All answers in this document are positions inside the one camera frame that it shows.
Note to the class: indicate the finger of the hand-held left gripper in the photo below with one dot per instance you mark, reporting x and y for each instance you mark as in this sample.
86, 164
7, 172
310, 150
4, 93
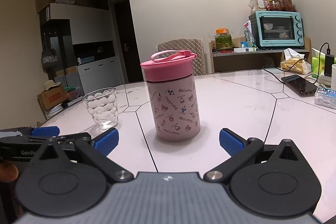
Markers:
52, 138
44, 131

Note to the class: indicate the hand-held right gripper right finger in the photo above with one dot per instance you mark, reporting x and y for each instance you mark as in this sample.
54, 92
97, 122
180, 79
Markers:
231, 144

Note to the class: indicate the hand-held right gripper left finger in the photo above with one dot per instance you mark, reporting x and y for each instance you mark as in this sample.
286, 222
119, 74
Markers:
106, 141

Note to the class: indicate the clear dimpled glass cup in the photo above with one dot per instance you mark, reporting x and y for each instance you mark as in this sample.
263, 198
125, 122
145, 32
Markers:
101, 108

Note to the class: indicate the pink printed thermos bottle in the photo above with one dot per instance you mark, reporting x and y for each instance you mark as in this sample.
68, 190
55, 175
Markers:
173, 108

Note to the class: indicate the person's left hand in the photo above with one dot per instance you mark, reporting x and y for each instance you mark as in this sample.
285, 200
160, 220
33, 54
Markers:
8, 171

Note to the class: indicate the red printed cardboard box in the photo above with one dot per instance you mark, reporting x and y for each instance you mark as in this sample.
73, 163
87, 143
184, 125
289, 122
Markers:
53, 98

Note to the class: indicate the straw hat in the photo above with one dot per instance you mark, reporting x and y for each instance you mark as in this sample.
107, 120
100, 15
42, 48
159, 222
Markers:
52, 85

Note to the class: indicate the grey flat boards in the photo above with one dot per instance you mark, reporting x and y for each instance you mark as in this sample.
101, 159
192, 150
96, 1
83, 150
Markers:
72, 82

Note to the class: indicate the grey hanging bag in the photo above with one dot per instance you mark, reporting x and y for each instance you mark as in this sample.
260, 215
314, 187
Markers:
49, 56

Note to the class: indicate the light blue box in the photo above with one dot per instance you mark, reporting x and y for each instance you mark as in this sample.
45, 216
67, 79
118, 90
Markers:
86, 60

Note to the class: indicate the wooden side shelf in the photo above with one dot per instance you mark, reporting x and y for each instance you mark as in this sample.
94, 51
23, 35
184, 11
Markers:
236, 61

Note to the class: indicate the black smartphone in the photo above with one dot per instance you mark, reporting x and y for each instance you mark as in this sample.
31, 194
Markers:
299, 84

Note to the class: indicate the flat white box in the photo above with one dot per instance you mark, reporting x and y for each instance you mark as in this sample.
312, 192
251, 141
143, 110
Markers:
245, 49

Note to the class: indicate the small blue box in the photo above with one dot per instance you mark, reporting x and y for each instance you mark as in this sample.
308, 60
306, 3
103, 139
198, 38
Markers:
244, 44

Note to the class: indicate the yellow tissue pack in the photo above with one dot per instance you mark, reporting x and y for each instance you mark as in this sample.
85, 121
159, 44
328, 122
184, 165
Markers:
295, 64

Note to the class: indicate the orange lid pickle jar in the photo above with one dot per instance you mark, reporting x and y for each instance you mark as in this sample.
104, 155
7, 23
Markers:
223, 40

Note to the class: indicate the blue cotton swab box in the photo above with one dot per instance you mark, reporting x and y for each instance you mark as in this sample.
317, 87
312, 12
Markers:
325, 98

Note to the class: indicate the chair with quilted beige cover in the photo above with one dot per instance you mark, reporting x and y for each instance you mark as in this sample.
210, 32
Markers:
183, 48

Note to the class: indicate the green and white bag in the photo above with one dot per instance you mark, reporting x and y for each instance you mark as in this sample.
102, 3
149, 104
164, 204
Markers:
249, 35

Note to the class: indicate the dark wooden door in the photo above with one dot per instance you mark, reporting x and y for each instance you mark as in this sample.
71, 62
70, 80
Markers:
124, 29

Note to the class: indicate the white and black cabinet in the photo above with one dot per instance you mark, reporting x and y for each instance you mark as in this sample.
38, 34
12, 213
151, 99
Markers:
89, 27

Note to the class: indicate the white power strip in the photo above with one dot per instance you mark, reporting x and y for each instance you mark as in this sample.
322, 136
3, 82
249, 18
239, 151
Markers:
325, 80

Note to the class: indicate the green tissue box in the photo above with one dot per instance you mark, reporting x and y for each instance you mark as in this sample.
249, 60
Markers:
318, 62

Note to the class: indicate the teal toaster oven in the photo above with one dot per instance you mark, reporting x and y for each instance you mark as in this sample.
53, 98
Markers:
275, 29

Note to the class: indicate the white printed mug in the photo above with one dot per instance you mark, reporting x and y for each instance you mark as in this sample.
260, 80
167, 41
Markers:
334, 73

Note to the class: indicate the black power adapter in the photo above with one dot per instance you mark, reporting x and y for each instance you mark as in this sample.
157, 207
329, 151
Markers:
329, 65

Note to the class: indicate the brown cardboard box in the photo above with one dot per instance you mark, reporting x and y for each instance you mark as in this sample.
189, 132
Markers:
44, 1

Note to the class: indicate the dark storage box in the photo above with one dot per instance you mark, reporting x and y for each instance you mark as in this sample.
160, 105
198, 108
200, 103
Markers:
92, 1

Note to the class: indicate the clear snack bag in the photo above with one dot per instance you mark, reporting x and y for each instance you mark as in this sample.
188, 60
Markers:
252, 6

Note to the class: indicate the glass jar with pale contents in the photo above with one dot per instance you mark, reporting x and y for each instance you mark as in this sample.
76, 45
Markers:
259, 3

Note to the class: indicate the small jar with red contents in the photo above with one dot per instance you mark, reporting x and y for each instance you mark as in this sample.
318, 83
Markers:
273, 5

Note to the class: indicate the large jar with red contents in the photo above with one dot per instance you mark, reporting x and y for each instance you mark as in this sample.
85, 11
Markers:
287, 3

